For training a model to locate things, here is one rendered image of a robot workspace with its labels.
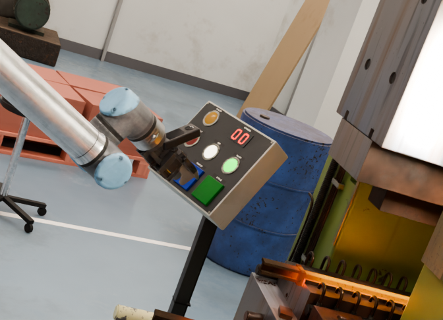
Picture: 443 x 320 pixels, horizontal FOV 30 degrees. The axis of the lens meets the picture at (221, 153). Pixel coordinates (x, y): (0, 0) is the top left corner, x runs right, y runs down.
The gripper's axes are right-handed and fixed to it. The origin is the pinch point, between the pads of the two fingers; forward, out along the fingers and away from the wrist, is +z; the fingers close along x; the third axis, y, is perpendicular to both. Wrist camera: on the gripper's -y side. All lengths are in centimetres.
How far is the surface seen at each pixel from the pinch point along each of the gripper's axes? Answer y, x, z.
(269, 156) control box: -17.4, 7.0, 9.2
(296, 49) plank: -224, -465, 408
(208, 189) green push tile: 0.6, 0.6, 6.7
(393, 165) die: -26, 56, -10
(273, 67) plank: -202, -494, 428
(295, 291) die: 7.6, 46.2, 6.4
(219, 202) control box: 1.7, 6.4, 7.5
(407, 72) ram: -40, 56, -26
